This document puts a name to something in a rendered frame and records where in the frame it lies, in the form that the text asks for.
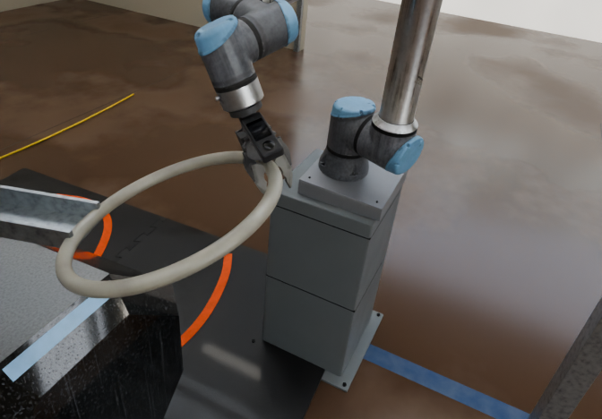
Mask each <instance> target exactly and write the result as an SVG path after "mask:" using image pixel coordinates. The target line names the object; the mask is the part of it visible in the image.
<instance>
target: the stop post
mask: <svg viewBox="0 0 602 419"><path fill-rule="evenodd" d="M601 370H602V296H601V298H600V300H599V301H598V304H597V305H596V307H595V309H594V310H593V312H592V314H591V315H590V316H589V318H588V320H587V322H586V323H585V325H584V327H583V328H582V330H581V332H580V334H579V336H578V337H577V338H576V339H575V341H574V343H573V344H572V347H571V348H570V350H569V352H568V353H567V355H566V357H565V358H564V359H563V361H562V363H561V365H560V366H559V368H558V370H557V371H556V373H555V375H554V377H553V379H552V380H551V381H550V383H549V384H548V386H547V388H546V390H545V391H544V393H543V395H542V396H541V398H540V400H539V401H538V402H537V404H536V406H535V408H534V409H533V411H532V413H531V414H530V416H529V418H528V419H568V418H569V417H570V415H571V414H572V412H573V410H574V409H575V408H576V406H577V405H578V404H579V403H580V401H581V399H582V398H583V396H584V395H585V393H586V392H587V391H588V389H589V387H590V386H591V384H592V383H593V381H594V380H595V379H596V378H597V376H598V375H599V373H600V372H601Z"/></svg>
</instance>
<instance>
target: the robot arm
mask: <svg viewBox="0 0 602 419"><path fill-rule="evenodd" d="M295 1H297V0H202V12H203V15H204V17H205V19H206V21H207V22H208V23H207V24H206V25H204V26H202V27H201V28H200V29H198V30H197V31H196V32H195V34H194V41H195V44H196V46H197V48H198V54H199V55H200V56H201V58H202V61H203V63H204V66H205V68H206V70H207V73H208V74H209V77H210V79H211V83H212V85H213V88H214V89H215V91H216V94H217V95H218V96H217V97H215V100H216V101H219V102H220V104H221V106H222V108H223V110H224V111H226V112H229V114H230V116H231V117H232V118H238V119H239V121H240V124H241V125H242V128H241V129H240V130H237V131H235V133H236V136H237V138H238V140H239V143H240V145H241V147H242V150H243V152H242V154H243V157H244V158H243V164H244V167H245V170H246V172H247V173H248V174H249V175H250V177H251V178H252V180H253V181H254V183H255V184H256V186H257V187H258V188H259V190H260V191H261V193H262V194H265V192H266V189H267V182H266V181H265V179H264V172H265V171H264V166H263V165H262V164H260V163H257V162H256V161H255V160H259V162H261V161H262V162H263V163H267V162H269V161H271V160H273V161H274V162H275V163H276V165H277V166H278V167H280V169H281V173H282V174H283V175H284V176H285V181H286V183H287V185H288V187H289V188H291V186H292V181H293V174H292V164H291V157H290V152H289V149H288V146H287V145H286V144H285V143H284V142H283V140H282V139H281V137H280V136H278V137H276V136H275V135H276V134H277V133H276V132H274V131H273V130H272V129H271V126H270V125H269V124H268V123H267V122H266V121H265V119H264V117H263V116H262V114H261V112H258V113H256V111H257V110H259V109H260V108H261V107H262V102H261V99H262V98H263V96H264V95H263V92H262V87H261V84H260V82H259V80H258V77H257V75H256V72H255V69H254V66H253V63H254V62H256V61H258V60H260V59H262V58H264V57H266V56H267V55H269V54H271V53H273V52H275V51H277V50H279V49H281V48H283V47H287V46H288V44H290V43H291V42H293V41H294V40H295V39H296V38H297V35H298V31H299V28H298V27H299V26H298V20H297V15H296V13H295V11H294V9H293V8H292V6H291V5H290V4H292V3H294V2H295ZM442 3H443V0H401V4H400V12H399V17H398V22H397V27H396V31H395V36H394V40H393V45H392V50H391V58H390V62H389V67H388V72H387V77H386V82H385V86H384V91H383V99H382V104H381V108H380V111H379V112H377V113H375V112H374V111H375V110H376V107H375V103H374V102H373V101H372V100H370V99H368V98H362V97H344V98H339V99H337V100H336V101H335V102H334V104H333V106H332V110H331V120H330V126H329V132H328V139H327V146H326V148H325V150H324V151H323V153H322V155H321V156H320V159H319V168H320V170H321V171H322V172H323V173H324V174H325V175H327V176H328V177H329V178H331V179H334V180H338V181H342V182H355V181H358V180H361V179H363V178H365V177H366V176H367V174H368V170H369V162H368V160H369V161H371V162H373V163H375V164H376V165H377V166H379V167H381V168H383V169H385V170H386V171H389V172H391V173H393V174H395V175H401V174H403V173H405V172H406V171H408V170H409V169H410V168H411V167H412V166H413V165H414V164H415V162H416V161H417V159H418V158H419V156H420V154H421V151H422V149H423V147H424V140H423V138H421V136H419V135H417V128H418V123H417V120H416V119H415V118H414V115H415V112H416V108H417V102H418V98H419V94H420V91H421V87H422V83H423V79H424V76H425V72H426V66H427V62H428V57H429V54H430V50H431V46H432V43H433V39H434V33H435V29H436V25H437V22H438V18H439V14H440V11H441V7H442ZM241 131H242V132H241Z"/></svg>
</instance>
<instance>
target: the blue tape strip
mask: <svg viewBox="0 0 602 419"><path fill-rule="evenodd" d="M108 299H109V298H88V299H86V300H85V301H84V302H83V303H82V304H80V305H79V306H78V307H76V308H75V309H74V310H73V311H72V312H70V313H69V314H68V315H67V316H65V317H64V318H63V319H62V320H61V321H59V322H58V323H57V324H56V325H55V326H54V327H53V328H52V329H50V330H49V331H48V332H47V333H46V334H44V335H43V336H42V337H41V338H39V339H38V340H37V341H36V342H35V343H33V344H32V345H31V346H30V347H28V348H27V349H26V350H25V351H23V352H22V353H21V354H20V355H18V356H17V357H16V358H15V359H14V360H12V361H11V362H10V363H9V364H7V365H6V366H5V368H4V369H2V370H3V371H4V372H5V374H6V375H7V376H8V377H9V378H10V379H11V380H12V381H15V380H17V379H18V378H19V377H20V376H21V375H22V374H23V373H25V372H26V371H27V370H28V369H29V368H30V367H31V366H32V365H33V364H34V363H35V362H37V361H38V360H39V359H40V358H41V357H42V356H43V355H45V354H46V353H47V352H48V351H49V350H51V349H52V348H53V347H54V346H55V345H56V344H58V343H59V342H60V341H61V340H62V339H63V338H65V337H66V336H67V335H68V334H69V333H70V332H72V331H73V330H74V329H75V328H76V327H77V326H79V325H80V324H81V323H82V322H83V321H84V320H86V319H87V318H88V317H89V316H90V315H91V314H92V313H94V312H95V311H96V310H97V309H98V308H99V307H100V306H101V305H102V304H103V303H104V302H106V301H107V300H108Z"/></svg>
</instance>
